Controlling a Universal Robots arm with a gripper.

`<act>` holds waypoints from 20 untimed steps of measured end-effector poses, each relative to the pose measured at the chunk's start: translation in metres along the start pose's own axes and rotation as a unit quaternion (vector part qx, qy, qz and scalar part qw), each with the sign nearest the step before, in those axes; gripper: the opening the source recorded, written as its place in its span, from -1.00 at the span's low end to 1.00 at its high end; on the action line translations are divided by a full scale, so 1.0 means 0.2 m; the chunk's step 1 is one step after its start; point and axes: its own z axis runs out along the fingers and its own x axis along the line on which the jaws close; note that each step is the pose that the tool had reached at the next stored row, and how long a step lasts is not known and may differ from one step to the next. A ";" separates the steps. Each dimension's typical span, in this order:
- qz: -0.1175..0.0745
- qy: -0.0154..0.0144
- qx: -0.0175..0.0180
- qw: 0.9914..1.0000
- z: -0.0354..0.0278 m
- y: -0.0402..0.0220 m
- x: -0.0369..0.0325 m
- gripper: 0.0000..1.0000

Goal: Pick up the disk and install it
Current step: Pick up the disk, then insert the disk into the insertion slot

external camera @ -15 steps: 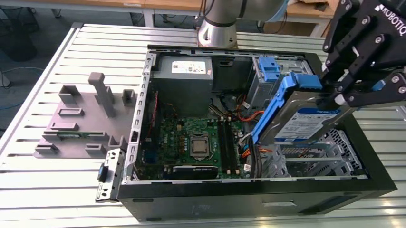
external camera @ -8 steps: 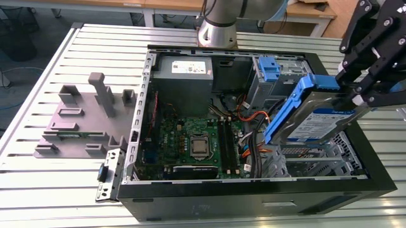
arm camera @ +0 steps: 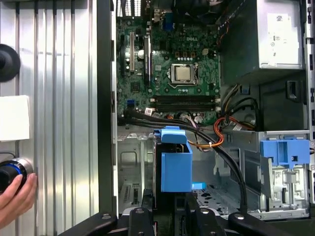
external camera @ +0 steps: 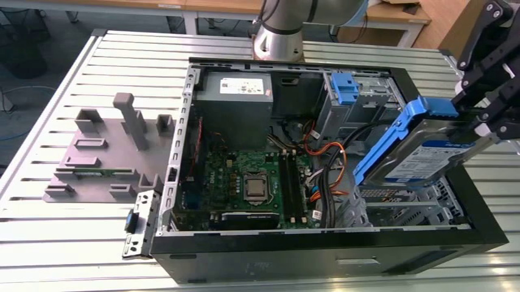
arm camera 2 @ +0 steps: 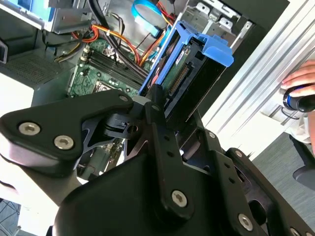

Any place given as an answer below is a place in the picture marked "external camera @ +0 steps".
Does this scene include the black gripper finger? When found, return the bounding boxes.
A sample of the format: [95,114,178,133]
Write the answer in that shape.
[449,75,520,143]
[451,0,515,107]

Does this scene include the hard disk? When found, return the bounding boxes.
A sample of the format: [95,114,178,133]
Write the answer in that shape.
[352,96,488,187]

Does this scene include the wooden cabinet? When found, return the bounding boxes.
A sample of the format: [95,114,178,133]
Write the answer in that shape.
[413,0,520,88]

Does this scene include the small wooden top desk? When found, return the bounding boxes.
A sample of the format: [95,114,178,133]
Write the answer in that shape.
[364,0,432,46]

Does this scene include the silver optical drive bay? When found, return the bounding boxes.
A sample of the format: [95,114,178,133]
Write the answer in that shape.
[316,71,409,150]

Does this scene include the blue plastic bay latch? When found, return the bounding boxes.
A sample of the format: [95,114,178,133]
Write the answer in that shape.
[331,72,361,106]

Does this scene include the green motherboard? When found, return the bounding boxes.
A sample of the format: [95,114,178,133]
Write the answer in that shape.
[177,148,323,231]

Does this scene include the silver CPU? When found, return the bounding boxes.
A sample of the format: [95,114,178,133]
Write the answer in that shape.
[246,178,269,195]

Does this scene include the CPU socket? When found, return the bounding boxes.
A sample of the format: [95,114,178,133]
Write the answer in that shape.
[242,170,273,207]

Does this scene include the grey power supply unit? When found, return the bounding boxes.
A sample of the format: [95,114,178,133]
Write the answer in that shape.
[193,71,276,151]

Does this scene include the black graphics card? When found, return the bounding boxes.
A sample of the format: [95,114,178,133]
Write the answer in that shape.
[209,210,281,231]

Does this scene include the black open PC case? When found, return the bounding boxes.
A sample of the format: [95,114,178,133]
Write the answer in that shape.
[121,56,511,285]

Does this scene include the long wooden top desk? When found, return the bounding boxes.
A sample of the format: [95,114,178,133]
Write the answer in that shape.
[39,0,265,36]

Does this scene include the grey parts rack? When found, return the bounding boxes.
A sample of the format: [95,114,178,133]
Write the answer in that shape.
[43,92,179,205]

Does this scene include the blue VGA port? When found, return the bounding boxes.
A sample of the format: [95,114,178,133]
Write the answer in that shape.
[125,212,141,234]

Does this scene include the green RAM stick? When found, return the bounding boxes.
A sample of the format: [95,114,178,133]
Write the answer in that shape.
[71,170,134,180]

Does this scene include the black office chair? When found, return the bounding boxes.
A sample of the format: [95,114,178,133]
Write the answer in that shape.
[0,9,52,80]

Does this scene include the orange wire bundle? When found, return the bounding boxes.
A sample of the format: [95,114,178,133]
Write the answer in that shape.
[304,141,351,201]

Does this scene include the black cable bundle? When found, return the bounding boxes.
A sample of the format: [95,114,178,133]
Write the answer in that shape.
[318,121,397,229]

